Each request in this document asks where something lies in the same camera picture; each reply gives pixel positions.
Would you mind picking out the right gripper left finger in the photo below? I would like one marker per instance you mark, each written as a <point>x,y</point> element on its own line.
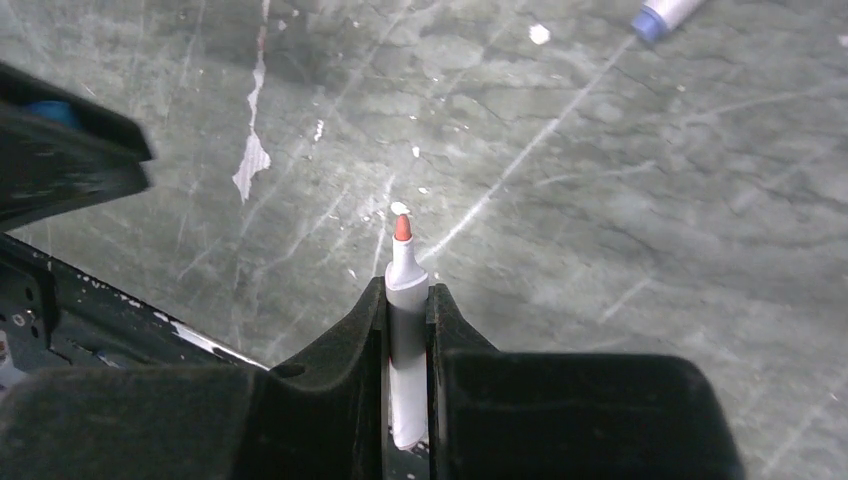
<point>319,415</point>

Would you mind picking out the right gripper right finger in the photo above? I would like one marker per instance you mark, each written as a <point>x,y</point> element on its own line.
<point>520,415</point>

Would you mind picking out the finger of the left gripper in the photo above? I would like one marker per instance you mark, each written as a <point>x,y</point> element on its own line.
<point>48,168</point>

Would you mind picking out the white pen orange tip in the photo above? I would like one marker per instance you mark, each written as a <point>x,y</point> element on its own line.
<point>407,288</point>

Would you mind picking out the blue pen cap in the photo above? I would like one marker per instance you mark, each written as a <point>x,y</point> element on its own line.
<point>57,111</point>

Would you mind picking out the white pen green cap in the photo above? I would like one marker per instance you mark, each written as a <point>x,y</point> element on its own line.
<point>656,19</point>

